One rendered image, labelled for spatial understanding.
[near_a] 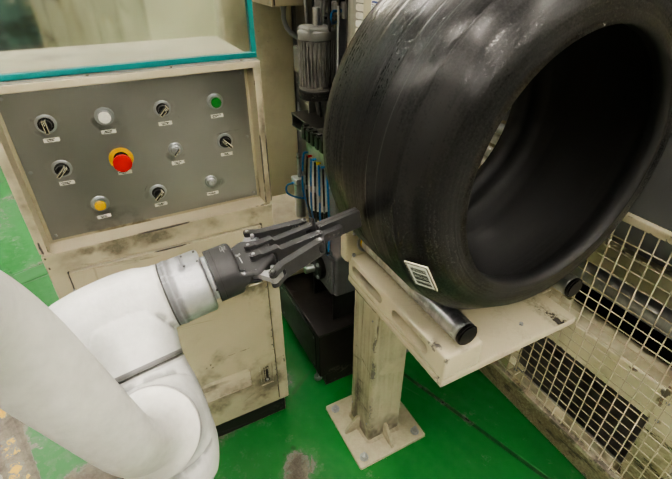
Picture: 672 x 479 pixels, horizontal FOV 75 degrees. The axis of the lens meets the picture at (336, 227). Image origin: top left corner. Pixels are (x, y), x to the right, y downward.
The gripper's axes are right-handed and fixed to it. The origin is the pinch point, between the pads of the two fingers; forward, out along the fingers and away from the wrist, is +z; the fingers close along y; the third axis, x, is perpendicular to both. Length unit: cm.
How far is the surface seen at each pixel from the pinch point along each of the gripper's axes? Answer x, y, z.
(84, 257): 19, 50, -44
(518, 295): 20.5, -12.3, 27.0
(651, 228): 22, -13, 63
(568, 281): 27, -11, 43
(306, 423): 112, 43, -7
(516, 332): 36.6, -9.2, 32.1
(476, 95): -19.1, -12.2, 14.8
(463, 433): 119, 13, 42
